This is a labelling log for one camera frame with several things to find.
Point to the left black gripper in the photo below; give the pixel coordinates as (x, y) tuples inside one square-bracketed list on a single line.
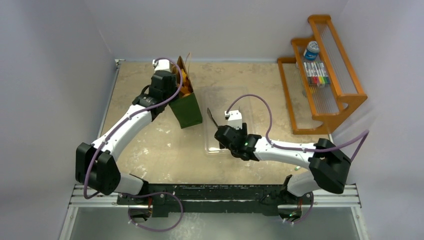
[(173, 87)]

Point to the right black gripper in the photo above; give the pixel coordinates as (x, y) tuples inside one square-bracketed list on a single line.
[(221, 134)]

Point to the green paper bag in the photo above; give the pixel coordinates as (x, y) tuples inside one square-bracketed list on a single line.
[(186, 109)]

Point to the metal tongs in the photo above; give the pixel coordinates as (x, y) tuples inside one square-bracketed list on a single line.
[(209, 113)]

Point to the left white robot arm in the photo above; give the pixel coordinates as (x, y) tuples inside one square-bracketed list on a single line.
[(95, 164)]

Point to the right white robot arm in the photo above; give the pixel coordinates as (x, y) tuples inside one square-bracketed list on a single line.
[(327, 167)]

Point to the clear plastic tray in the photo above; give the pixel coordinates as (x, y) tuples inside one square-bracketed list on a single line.
[(218, 109)]

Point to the orange wooden shelf rack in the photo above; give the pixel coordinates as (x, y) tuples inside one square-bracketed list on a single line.
[(329, 106)]

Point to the coloured marker set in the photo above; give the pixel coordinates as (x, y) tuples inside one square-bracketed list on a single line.
[(316, 74)]

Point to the blue white jar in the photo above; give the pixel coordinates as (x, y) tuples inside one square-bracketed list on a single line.
[(311, 51)]

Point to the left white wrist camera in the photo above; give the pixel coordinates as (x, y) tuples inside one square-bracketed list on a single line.
[(162, 65)]

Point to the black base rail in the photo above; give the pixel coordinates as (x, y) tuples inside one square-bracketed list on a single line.
[(266, 199)]

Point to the aluminium frame rail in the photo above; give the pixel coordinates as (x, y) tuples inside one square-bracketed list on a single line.
[(349, 198)]

